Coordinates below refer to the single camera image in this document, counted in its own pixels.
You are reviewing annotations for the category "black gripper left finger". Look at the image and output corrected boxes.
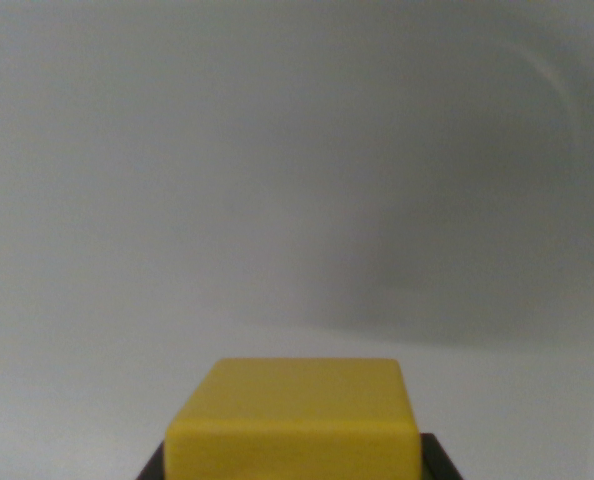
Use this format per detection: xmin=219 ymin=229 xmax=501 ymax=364
xmin=135 ymin=441 xmax=167 ymax=480

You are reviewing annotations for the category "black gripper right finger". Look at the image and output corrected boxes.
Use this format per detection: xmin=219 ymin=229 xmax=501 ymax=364
xmin=418 ymin=433 xmax=465 ymax=480

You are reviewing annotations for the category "yellow cube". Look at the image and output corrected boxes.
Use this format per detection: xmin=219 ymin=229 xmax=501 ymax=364
xmin=164 ymin=357 xmax=424 ymax=480

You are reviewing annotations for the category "grey plastic bin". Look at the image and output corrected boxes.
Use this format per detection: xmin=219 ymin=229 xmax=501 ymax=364
xmin=0 ymin=0 xmax=594 ymax=480

